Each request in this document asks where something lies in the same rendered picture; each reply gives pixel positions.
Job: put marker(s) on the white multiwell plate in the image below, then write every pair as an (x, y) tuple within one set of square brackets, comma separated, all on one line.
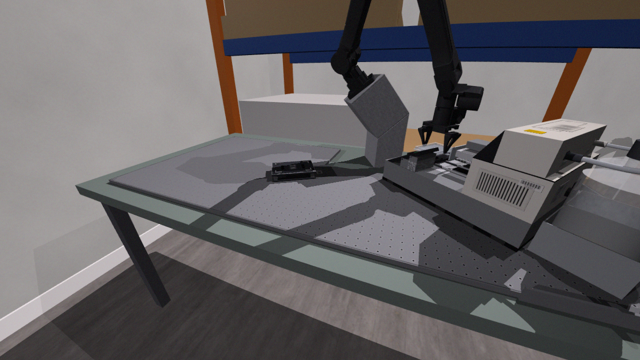
[(431, 146)]

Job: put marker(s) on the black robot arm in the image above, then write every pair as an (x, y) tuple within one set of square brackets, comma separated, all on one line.
[(445, 61)]

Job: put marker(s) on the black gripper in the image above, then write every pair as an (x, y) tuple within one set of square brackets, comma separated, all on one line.
[(440, 124)]

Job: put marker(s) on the clear bottle with grey cap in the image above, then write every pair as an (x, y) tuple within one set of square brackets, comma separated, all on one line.
[(614, 160)]

